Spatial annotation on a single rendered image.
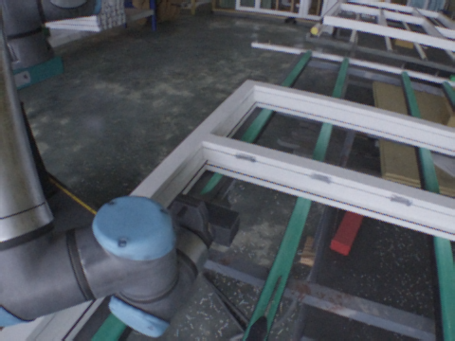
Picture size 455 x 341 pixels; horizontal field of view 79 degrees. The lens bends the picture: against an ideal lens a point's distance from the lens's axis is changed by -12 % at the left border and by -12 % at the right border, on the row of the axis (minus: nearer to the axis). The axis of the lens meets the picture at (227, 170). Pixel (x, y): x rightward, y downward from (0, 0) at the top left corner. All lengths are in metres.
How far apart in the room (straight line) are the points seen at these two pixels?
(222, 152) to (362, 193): 0.35
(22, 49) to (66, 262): 0.80
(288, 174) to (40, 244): 0.56
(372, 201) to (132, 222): 0.56
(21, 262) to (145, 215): 0.14
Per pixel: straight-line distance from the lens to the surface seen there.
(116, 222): 0.36
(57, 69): 1.13
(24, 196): 0.37
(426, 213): 0.80
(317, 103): 1.11
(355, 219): 1.11
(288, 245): 0.65
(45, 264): 0.37
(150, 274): 0.38
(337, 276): 0.98
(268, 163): 0.75
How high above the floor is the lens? 1.36
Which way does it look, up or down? 38 degrees down
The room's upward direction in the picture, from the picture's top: 3 degrees clockwise
